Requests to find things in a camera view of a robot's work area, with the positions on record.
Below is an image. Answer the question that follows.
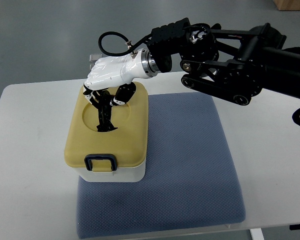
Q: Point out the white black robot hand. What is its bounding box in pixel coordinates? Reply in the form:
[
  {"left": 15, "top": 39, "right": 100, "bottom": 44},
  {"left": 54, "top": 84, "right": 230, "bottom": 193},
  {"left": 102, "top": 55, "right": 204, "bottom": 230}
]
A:
[{"left": 82, "top": 48, "right": 155, "bottom": 111}]

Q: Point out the yellow storage box lid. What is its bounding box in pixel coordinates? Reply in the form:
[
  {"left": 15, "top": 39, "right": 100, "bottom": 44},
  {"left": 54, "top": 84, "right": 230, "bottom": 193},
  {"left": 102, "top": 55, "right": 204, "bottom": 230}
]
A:
[{"left": 64, "top": 82, "right": 149, "bottom": 172}]

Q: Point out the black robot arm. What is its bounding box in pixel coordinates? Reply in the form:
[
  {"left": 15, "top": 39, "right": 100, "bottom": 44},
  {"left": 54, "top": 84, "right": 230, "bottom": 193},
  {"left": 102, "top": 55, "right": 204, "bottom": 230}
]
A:
[{"left": 139, "top": 18, "right": 300, "bottom": 106}]

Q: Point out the white storage box base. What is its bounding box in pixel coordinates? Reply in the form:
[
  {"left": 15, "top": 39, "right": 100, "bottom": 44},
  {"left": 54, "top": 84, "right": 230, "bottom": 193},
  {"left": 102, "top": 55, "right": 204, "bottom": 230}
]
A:
[{"left": 74, "top": 159, "right": 146, "bottom": 183}]

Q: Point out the cardboard box corner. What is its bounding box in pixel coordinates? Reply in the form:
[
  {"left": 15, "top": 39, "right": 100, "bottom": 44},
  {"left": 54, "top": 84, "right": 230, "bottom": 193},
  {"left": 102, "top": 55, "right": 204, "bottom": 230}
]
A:
[{"left": 273, "top": 0, "right": 300, "bottom": 11}]

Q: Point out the lower clear floor marker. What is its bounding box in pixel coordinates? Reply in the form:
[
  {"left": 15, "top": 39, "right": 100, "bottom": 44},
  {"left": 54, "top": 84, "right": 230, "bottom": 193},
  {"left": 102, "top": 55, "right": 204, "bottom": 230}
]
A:
[{"left": 89, "top": 62, "right": 94, "bottom": 71}]

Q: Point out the clear floor marker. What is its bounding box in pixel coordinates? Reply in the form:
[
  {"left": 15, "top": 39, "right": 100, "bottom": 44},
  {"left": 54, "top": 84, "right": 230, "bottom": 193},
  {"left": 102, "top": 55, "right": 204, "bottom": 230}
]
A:
[
  {"left": 89, "top": 62, "right": 94, "bottom": 71},
  {"left": 89, "top": 53, "right": 102, "bottom": 63}
]

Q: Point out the upper clear floor marker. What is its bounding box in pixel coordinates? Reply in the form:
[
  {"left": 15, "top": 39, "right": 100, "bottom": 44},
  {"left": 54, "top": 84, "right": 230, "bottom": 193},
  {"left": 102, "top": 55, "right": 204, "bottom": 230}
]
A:
[{"left": 89, "top": 53, "right": 102, "bottom": 63}]

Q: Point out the blue grey fabric mat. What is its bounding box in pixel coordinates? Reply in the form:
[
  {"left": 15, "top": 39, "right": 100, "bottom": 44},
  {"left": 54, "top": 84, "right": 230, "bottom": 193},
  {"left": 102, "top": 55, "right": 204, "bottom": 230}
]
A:
[{"left": 76, "top": 92, "right": 246, "bottom": 239}]

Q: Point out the white table leg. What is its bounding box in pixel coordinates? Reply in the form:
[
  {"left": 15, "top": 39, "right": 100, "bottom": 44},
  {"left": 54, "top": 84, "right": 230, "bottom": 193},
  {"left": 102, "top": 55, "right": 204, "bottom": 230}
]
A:
[{"left": 249, "top": 228, "right": 265, "bottom": 240}]

